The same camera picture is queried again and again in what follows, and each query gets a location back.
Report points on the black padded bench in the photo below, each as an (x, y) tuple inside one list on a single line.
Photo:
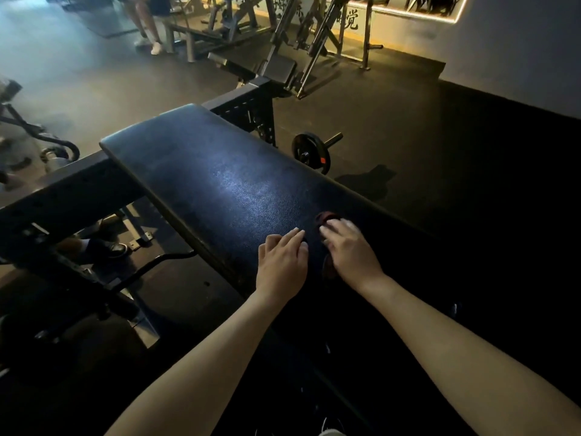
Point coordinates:
[(218, 177)]

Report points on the person's left thumb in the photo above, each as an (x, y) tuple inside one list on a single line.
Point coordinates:
[(303, 254)]

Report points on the black steel rack beam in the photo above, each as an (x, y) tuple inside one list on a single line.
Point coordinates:
[(59, 199)]

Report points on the black curved curl bar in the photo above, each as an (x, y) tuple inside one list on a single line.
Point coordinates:
[(150, 267)]

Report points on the grey metal floor bracket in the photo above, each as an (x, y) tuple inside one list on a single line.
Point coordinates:
[(136, 231)]

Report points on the black perforated steel upright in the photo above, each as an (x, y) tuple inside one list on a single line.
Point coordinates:
[(249, 106)]

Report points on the person's right forearm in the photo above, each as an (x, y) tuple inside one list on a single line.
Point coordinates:
[(463, 358)]

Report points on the person's left forearm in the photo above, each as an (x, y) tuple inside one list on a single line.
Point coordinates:
[(204, 372)]

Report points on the black shoe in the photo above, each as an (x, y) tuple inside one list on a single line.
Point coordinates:
[(106, 250)]

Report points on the barbell with black weight plate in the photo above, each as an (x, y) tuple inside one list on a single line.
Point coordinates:
[(312, 152)]

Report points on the person's right hand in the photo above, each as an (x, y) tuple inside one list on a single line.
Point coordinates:
[(352, 256)]

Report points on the black plate-loaded gym machine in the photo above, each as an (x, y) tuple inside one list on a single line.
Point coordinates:
[(313, 40)]

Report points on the person's left hand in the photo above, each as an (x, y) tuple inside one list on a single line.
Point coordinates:
[(279, 267)]

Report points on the person's right fingers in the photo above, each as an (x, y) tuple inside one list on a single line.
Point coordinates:
[(340, 229)]

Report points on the grey gym bench machine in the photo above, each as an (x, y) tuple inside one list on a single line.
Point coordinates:
[(218, 27)]

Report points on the warm light strip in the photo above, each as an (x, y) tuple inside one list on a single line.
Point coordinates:
[(408, 13)]

